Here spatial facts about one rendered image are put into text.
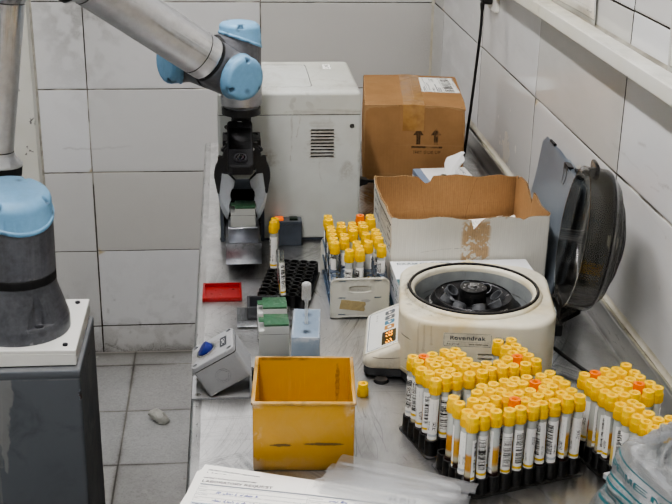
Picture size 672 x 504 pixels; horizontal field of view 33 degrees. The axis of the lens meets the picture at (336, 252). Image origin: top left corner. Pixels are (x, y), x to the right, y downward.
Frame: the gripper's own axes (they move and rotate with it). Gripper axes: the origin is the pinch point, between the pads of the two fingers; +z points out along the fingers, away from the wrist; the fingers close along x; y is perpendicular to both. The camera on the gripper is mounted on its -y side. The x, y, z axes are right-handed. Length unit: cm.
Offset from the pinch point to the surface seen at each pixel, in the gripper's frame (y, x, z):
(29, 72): 135, 60, 3
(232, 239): -2.5, 2.0, 4.2
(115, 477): 64, 34, 96
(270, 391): -62, -3, 4
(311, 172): 9.1, -13.5, -5.1
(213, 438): -66, 5, 9
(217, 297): -20.2, 4.8, 8.2
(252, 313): -31.2, -1.0, 6.5
